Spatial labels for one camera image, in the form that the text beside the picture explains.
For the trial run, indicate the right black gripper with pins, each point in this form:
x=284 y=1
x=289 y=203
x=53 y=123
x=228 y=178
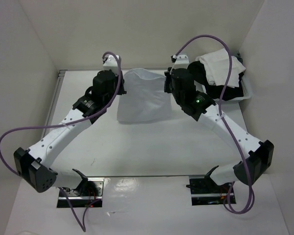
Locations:
x=168 y=77

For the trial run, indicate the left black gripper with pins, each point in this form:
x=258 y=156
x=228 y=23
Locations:
x=121 y=90

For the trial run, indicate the light white skirt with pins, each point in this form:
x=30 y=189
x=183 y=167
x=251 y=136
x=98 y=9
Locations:
x=145 y=100

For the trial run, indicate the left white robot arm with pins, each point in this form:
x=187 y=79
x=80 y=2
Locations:
x=34 y=164

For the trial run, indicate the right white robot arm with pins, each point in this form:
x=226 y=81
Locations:
x=256 y=155

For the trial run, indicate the black skirt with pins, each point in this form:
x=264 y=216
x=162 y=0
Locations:
x=198 y=71

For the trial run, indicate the cream white skirt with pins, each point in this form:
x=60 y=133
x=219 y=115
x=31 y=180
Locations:
x=216 y=65

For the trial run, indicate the white plastic laundry basket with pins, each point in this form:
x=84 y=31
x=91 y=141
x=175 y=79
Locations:
x=247 y=90

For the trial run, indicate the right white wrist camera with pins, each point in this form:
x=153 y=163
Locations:
x=180 y=61

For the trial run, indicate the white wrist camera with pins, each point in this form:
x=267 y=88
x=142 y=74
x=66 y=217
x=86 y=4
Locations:
x=110 y=64
x=180 y=61

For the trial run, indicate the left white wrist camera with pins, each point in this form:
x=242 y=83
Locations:
x=110 y=64

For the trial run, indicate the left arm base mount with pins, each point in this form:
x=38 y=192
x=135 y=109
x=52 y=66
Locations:
x=81 y=196

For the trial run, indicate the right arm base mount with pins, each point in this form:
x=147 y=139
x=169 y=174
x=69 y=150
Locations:
x=203 y=195

